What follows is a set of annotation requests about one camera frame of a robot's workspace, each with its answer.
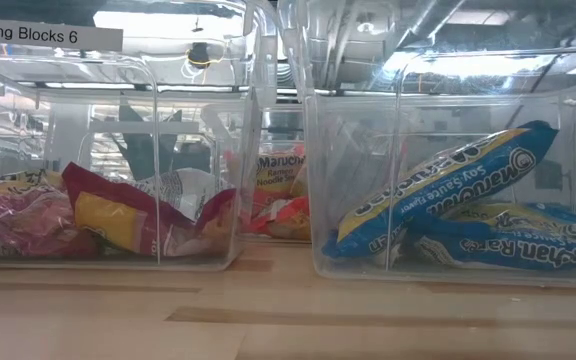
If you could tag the orange Maruchan ramen packet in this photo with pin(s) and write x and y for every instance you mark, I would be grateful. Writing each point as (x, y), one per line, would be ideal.
(275, 175)
(288, 220)

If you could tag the blue Maruchan ramen packet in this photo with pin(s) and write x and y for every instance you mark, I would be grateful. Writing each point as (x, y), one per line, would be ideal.
(448, 185)
(518, 250)
(533, 216)

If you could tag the red Maruchan ramen packet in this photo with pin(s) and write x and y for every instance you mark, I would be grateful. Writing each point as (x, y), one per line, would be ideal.
(118, 215)
(23, 220)

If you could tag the clear plastic bin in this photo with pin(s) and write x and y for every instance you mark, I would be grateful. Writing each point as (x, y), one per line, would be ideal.
(28, 130)
(283, 130)
(348, 150)

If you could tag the green snake plant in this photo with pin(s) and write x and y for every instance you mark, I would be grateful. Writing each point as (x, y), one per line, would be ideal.
(143, 145)

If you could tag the white printed room sign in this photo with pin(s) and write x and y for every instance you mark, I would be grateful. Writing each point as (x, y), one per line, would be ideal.
(43, 35)

